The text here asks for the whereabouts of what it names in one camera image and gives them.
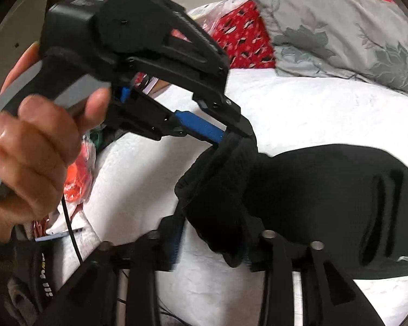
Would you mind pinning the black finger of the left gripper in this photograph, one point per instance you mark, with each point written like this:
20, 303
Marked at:
226, 112

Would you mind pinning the orange item in plastic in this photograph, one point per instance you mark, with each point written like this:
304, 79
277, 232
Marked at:
79, 178

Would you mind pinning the clear plastic bag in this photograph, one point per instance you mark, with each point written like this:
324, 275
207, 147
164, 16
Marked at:
220, 19

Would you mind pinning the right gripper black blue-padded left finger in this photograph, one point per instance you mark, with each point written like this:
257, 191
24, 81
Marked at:
90, 295

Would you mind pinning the grey floral pillow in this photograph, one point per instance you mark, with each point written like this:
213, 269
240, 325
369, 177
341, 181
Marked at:
365, 40

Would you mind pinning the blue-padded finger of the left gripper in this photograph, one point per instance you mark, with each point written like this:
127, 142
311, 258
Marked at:
198, 127

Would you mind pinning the person's left hand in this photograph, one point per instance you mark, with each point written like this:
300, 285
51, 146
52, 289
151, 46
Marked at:
36, 148

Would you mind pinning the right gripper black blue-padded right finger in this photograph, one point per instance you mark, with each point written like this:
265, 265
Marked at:
329, 297

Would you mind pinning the black pants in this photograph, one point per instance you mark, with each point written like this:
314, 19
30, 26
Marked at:
352, 199

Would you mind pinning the red patterned quilt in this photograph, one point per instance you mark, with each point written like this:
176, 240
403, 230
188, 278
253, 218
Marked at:
254, 49

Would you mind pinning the white quilted bedspread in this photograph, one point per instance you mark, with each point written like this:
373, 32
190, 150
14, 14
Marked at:
135, 180

